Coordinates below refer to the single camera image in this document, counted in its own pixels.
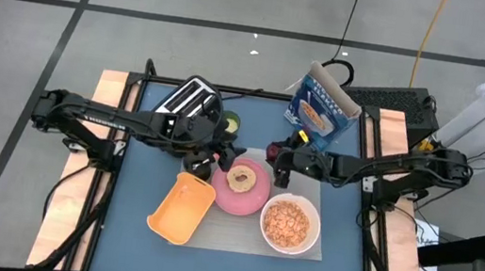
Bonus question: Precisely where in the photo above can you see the black toaster cable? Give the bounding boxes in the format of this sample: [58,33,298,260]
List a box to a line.
[221,83,263,106]

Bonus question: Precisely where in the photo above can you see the black cup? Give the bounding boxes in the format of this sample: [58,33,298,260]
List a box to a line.
[180,151,217,183]

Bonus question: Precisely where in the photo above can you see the black hanging cable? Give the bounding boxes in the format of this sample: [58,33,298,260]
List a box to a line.
[318,0,366,91]

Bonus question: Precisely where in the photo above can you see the green plastic cup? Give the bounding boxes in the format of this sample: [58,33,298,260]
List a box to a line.
[219,109,244,137]

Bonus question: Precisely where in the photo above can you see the black aluminium table frame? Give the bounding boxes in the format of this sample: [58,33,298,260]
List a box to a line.
[25,45,456,271]

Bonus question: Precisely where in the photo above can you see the blue cereal box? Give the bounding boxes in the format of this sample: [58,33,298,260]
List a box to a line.
[278,56,369,157]

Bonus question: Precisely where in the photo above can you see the black computer case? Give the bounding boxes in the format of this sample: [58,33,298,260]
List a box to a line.
[334,76,445,152]

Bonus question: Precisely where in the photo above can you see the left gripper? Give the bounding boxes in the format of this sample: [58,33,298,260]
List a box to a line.
[161,109,253,176]

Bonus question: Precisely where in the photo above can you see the grey woven placemat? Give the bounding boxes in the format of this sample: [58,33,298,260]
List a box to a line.
[169,136,337,265]

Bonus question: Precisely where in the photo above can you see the white paper sheet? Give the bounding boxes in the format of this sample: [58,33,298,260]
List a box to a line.
[406,217,446,271]

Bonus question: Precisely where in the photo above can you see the wooden side board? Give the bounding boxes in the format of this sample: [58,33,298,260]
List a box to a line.
[24,61,133,271]
[356,107,453,271]

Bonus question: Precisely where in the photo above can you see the golden cereal flakes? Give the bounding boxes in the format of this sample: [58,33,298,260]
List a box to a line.
[260,197,314,252]

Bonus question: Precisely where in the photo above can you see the yellow power plug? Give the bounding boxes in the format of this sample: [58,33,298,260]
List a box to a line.
[418,138,436,154]

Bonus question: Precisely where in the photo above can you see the yellow hanging cable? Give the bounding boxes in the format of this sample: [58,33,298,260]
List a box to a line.
[408,0,449,92]

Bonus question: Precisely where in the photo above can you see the toasted bagel half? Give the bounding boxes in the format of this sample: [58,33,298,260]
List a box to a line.
[223,162,260,196]

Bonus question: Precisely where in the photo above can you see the black and silver toaster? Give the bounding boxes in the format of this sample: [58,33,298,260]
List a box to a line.
[151,70,229,127]

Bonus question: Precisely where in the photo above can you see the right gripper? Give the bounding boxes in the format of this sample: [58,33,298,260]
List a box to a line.
[272,129,336,196]

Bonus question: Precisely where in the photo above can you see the pale pink bowl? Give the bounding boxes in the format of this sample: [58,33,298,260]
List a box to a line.
[255,188,326,260]

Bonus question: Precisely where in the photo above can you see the orange plastic tray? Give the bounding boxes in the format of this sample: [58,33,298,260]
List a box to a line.
[143,167,220,250]

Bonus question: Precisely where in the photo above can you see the pink plate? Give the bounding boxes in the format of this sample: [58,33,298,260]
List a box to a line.
[206,152,276,221]

